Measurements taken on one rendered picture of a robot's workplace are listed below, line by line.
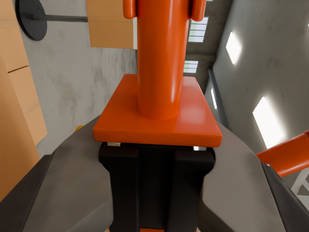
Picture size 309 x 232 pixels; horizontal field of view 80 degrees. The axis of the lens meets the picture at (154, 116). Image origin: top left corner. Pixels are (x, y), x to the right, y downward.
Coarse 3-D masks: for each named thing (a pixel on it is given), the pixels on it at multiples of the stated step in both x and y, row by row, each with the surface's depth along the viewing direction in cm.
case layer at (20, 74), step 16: (0, 0) 73; (0, 16) 74; (0, 32) 74; (16, 32) 82; (0, 48) 74; (16, 48) 82; (16, 64) 83; (16, 80) 83; (32, 80) 94; (32, 96) 94; (32, 112) 95; (32, 128) 96
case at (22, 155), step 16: (0, 64) 28; (0, 80) 28; (0, 96) 28; (16, 96) 31; (0, 112) 28; (16, 112) 31; (0, 128) 28; (16, 128) 31; (0, 144) 28; (16, 144) 32; (32, 144) 36; (0, 160) 29; (16, 160) 32; (32, 160) 36; (0, 176) 29; (16, 176) 32; (0, 192) 29
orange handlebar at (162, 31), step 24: (144, 0) 7; (168, 0) 7; (192, 0) 7; (144, 24) 7; (168, 24) 7; (144, 48) 8; (168, 48) 7; (144, 72) 8; (168, 72) 8; (144, 96) 9; (168, 96) 8
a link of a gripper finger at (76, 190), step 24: (96, 120) 11; (72, 144) 9; (96, 144) 9; (48, 168) 8; (72, 168) 8; (96, 168) 8; (48, 192) 7; (72, 192) 7; (96, 192) 7; (48, 216) 6; (72, 216) 6; (96, 216) 6
